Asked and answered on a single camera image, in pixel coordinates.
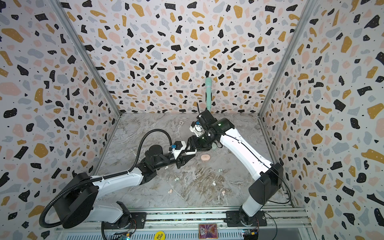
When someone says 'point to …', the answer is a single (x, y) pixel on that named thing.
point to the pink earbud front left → (171, 190)
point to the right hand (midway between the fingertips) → (188, 148)
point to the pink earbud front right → (223, 192)
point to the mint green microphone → (208, 83)
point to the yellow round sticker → (159, 235)
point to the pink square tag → (208, 231)
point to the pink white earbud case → (205, 158)
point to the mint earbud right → (219, 170)
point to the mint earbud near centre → (176, 179)
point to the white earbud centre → (214, 183)
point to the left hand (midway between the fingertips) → (195, 150)
